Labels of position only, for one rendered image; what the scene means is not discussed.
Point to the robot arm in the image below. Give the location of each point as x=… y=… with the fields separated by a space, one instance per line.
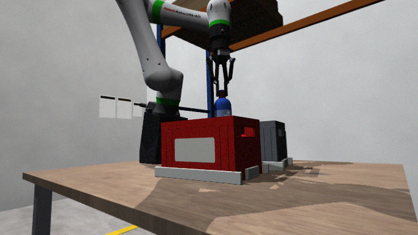
x=157 y=74

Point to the dark red crate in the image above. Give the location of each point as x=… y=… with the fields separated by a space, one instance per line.
x=213 y=143

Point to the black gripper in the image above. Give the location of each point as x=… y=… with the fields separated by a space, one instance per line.
x=220 y=60

